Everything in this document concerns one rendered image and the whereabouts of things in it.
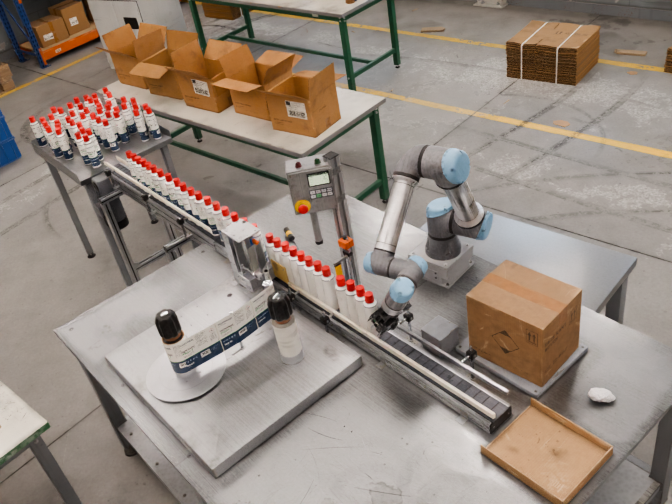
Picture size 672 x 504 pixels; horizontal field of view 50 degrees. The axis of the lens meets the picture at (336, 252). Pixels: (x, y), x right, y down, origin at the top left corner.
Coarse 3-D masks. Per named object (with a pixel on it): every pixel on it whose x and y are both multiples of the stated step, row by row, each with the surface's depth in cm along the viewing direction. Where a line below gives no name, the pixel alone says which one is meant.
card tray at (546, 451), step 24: (528, 408) 239; (504, 432) 232; (528, 432) 231; (552, 432) 230; (576, 432) 228; (504, 456) 225; (528, 456) 224; (552, 456) 222; (576, 456) 221; (600, 456) 220; (528, 480) 214; (552, 480) 216; (576, 480) 215
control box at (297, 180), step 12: (312, 156) 267; (288, 168) 262; (312, 168) 260; (324, 168) 260; (288, 180) 262; (300, 180) 262; (300, 192) 265; (300, 204) 267; (312, 204) 268; (324, 204) 269; (336, 204) 269
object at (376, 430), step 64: (192, 256) 341; (320, 256) 325; (128, 320) 310; (448, 320) 279; (384, 384) 258; (512, 384) 248; (576, 384) 244; (640, 384) 240; (256, 448) 243; (320, 448) 239; (384, 448) 235; (448, 448) 231
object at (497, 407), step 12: (216, 240) 340; (360, 336) 274; (384, 336) 270; (396, 348) 264; (408, 348) 263; (420, 360) 257; (432, 360) 256; (420, 372) 253; (432, 372) 252; (444, 372) 251; (456, 384) 246; (468, 384) 245; (456, 396) 242; (480, 396) 240; (492, 408) 235; (504, 408) 234; (492, 420) 231
